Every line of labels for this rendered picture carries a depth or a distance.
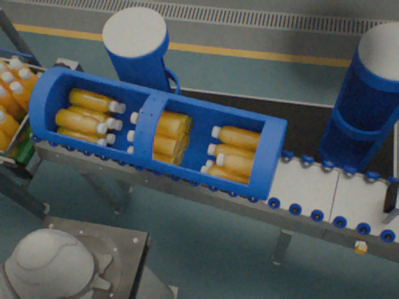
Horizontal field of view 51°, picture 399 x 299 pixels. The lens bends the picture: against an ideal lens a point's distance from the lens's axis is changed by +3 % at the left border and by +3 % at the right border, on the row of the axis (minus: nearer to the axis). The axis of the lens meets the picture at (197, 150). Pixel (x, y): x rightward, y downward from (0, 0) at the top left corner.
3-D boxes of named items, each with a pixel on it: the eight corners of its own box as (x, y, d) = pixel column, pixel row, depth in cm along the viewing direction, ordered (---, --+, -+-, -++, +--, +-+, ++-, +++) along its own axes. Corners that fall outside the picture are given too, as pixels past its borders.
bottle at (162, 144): (171, 160, 144) (128, 148, 147) (178, 153, 150) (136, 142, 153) (174, 142, 141) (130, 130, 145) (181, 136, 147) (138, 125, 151)
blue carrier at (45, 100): (263, 214, 146) (270, 177, 122) (47, 153, 165) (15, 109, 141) (282, 149, 159) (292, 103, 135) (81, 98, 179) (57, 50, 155)
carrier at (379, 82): (320, 127, 250) (316, 170, 238) (359, 20, 172) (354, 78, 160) (372, 134, 245) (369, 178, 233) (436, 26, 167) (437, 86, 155)
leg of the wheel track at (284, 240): (280, 266, 231) (294, 236, 175) (270, 262, 232) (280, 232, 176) (283, 256, 233) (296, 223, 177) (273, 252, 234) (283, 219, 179)
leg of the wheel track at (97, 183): (121, 216, 253) (87, 175, 197) (112, 212, 254) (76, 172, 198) (125, 206, 255) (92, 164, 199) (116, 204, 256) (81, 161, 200)
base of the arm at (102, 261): (98, 320, 124) (91, 316, 119) (35, 295, 130) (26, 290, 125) (125, 260, 132) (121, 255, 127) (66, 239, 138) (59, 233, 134)
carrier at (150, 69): (160, 160, 251) (198, 134, 256) (123, 70, 173) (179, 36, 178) (135, 128, 262) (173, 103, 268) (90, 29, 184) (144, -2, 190)
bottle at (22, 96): (26, 107, 184) (5, 85, 169) (40, 101, 185) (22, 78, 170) (30, 119, 181) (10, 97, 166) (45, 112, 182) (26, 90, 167)
